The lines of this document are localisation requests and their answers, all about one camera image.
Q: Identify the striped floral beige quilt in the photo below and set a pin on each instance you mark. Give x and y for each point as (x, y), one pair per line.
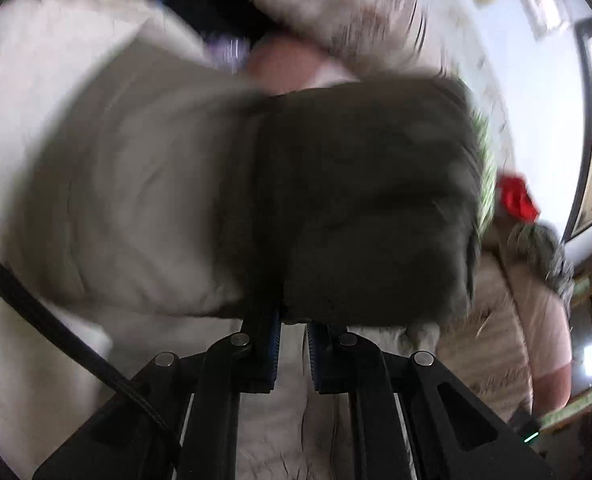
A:
(369, 36)

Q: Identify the white leaf-print duvet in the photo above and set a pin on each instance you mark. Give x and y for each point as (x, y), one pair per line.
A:
(126, 174)

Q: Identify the green white patterned blanket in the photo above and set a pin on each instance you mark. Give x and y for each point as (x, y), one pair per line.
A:
(489, 171)

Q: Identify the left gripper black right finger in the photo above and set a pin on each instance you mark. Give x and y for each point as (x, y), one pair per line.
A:
(412, 418)

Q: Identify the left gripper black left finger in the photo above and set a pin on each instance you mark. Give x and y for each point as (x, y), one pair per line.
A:
(178, 417)

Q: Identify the olive quilted puffer jacket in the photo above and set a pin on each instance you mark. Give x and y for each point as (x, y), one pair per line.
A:
(366, 201)

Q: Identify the striped beige pillow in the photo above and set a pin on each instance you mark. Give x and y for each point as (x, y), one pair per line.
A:
(514, 349)

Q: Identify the red cloth item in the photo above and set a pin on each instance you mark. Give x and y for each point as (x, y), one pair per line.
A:
(515, 199)

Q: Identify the pink folded blanket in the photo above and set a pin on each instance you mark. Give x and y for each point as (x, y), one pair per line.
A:
(284, 64)

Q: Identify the purple plastic bag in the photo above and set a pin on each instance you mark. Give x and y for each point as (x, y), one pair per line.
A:
(227, 52)

